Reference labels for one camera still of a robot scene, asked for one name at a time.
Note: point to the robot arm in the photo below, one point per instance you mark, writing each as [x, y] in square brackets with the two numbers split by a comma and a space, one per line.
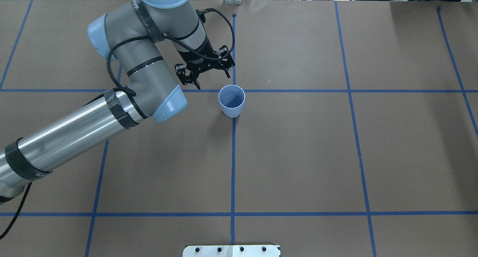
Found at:
[151, 48]

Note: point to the light blue plastic cup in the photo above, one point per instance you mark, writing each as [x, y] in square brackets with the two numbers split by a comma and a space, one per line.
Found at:
[232, 100]

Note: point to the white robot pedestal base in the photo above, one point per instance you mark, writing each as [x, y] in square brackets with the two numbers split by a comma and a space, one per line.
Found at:
[232, 251]

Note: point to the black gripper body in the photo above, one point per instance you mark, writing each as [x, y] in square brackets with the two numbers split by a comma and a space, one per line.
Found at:
[194, 62]

